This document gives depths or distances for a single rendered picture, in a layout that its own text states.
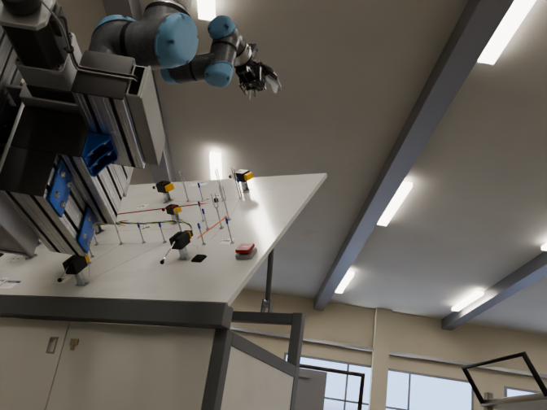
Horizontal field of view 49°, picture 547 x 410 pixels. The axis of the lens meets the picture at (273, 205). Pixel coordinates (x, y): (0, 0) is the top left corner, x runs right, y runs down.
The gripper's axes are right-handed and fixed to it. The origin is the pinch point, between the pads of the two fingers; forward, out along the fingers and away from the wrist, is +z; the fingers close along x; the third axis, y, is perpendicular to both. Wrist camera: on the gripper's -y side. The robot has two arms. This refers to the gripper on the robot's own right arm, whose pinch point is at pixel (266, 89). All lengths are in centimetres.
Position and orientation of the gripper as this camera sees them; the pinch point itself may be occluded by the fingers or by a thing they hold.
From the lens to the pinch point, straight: 201.1
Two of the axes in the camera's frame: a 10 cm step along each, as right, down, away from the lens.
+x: 9.3, -1.6, -3.4
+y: -0.1, 9.0, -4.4
